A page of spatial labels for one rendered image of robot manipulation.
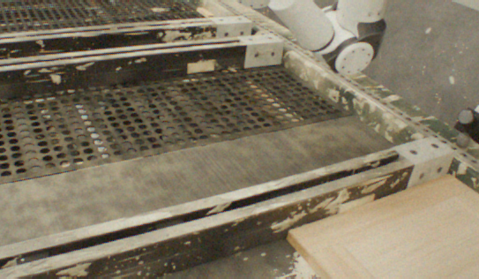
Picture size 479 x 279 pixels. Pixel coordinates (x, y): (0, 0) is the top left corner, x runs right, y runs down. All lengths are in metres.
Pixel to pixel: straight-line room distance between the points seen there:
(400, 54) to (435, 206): 1.44
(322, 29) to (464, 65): 1.34
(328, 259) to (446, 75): 1.53
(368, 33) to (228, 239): 0.45
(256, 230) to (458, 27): 1.69
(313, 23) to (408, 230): 0.39
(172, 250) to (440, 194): 0.53
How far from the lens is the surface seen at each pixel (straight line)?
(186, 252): 0.67
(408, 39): 2.31
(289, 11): 0.82
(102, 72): 1.15
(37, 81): 1.13
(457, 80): 2.13
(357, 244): 0.78
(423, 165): 0.94
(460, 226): 0.90
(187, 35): 1.40
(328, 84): 1.24
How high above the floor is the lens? 1.84
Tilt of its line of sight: 40 degrees down
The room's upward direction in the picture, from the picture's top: 62 degrees counter-clockwise
